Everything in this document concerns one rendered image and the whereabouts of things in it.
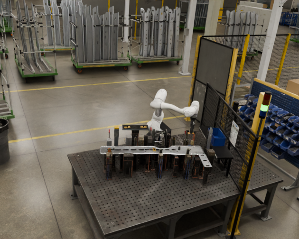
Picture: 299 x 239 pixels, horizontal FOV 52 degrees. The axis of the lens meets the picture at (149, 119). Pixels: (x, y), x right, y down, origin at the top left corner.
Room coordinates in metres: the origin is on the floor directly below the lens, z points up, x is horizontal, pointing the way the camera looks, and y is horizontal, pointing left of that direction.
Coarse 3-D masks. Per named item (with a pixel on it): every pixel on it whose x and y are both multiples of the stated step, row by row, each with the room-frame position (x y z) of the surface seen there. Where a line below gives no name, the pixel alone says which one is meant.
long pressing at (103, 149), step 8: (104, 152) 3.33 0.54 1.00; (112, 152) 3.35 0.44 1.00; (120, 152) 3.36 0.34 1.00; (128, 152) 3.38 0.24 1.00; (136, 152) 3.39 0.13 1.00; (144, 152) 3.41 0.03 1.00; (152, 152) 3.43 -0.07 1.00; (168, 152) 3.46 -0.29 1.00; (176, 152) 3.47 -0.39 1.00; (184, 152) 3.49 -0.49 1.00; (192, 152) 3.51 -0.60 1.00; (200, 152) 3.52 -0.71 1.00
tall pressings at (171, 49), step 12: (144, 12) 11.44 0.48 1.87; (156, 12) 11.90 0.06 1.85; (168, 12) 12.24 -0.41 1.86; (144, 24) 11.39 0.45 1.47; (156, 24) 11.87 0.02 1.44; (168, 24) 11.68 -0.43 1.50; (144, 36) 11.34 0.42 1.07; (156, 36) 11.85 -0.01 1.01; (168, 36) 11.62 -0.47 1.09; (144, 48) 11.31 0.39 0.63; (156, 48) 11.83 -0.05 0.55; (168, 48) 11.57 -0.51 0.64
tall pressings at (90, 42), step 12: (84, 12) 10.21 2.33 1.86; (96, 12) 10.41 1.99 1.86; (108, 12) 10.57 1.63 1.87; (96, 24) 10.40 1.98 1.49; (108, 24) 10.55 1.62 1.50; (84, 36) 10.44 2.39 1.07; (96, 36) 10.63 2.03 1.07; (108, 36) 10.52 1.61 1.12; (84, 48) 10.41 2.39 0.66; (96, 48) 10.34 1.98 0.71; (108, 48) 10.48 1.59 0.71; (84, 60) 9.86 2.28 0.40; (96, 60) 10.32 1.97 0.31
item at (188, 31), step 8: (192, 0) 10.56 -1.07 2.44; (192, 8) 10.56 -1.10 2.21; (192, 16) 10.58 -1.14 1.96; (192, 24) 10.59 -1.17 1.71; (184, 32) 10.61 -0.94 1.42; (192, 32) 10.61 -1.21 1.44; (184, 48) 10.64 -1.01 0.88; (184, 56) 10.63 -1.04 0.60; (184, 64) 10.57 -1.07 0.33; (184, 72) 10.55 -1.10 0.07
